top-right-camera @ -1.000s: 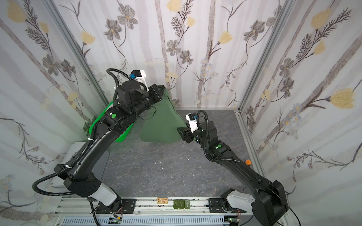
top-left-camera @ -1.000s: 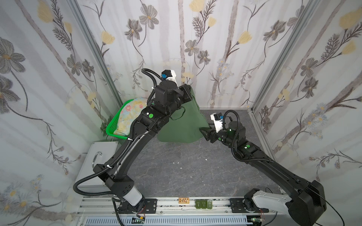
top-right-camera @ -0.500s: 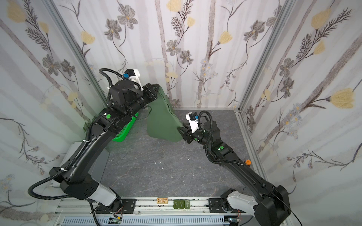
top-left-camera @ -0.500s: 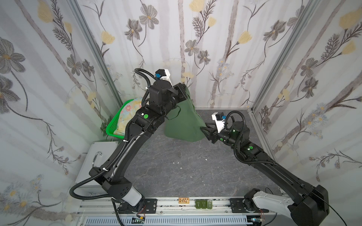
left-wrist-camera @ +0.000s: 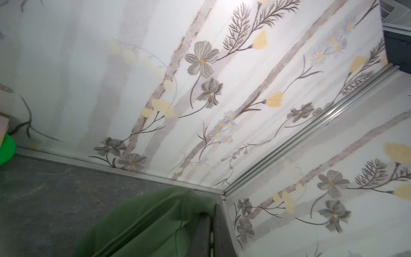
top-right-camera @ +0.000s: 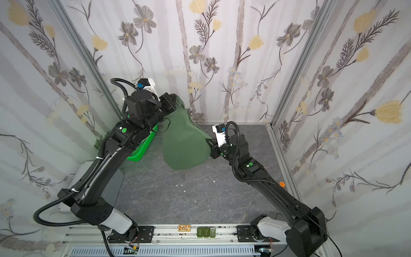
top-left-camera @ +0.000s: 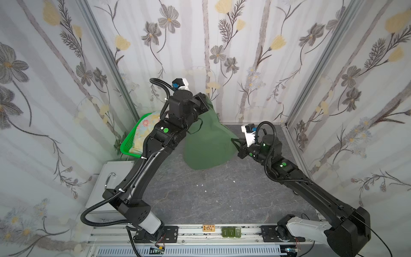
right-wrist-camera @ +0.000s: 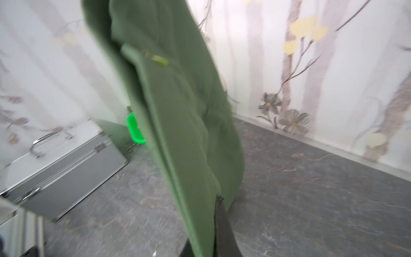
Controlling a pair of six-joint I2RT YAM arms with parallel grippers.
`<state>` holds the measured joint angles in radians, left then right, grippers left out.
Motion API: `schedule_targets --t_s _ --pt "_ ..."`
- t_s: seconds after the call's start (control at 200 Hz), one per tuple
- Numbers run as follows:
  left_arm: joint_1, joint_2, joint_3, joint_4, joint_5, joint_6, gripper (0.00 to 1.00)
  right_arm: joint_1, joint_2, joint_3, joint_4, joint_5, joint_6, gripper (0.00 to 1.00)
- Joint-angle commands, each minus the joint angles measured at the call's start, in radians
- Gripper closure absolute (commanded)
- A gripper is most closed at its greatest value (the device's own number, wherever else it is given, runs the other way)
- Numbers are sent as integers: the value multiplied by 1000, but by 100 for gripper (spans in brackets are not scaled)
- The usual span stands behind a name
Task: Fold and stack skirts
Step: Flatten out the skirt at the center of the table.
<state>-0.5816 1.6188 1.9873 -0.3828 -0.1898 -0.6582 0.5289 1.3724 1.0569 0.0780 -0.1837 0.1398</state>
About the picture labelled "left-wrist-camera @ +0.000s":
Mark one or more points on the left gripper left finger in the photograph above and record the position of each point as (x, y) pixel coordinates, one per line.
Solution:
(200, 246)

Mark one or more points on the green skirt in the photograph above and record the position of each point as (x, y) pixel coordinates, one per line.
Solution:
(157, 224)

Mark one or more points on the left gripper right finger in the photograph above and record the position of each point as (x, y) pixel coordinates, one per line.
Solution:
(223, 246)

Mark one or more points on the green plastic basket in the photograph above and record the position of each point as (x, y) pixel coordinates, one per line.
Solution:
(8, 149)

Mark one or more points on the floral pastel skirt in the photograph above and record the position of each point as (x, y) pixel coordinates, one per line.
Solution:
(4, 126)

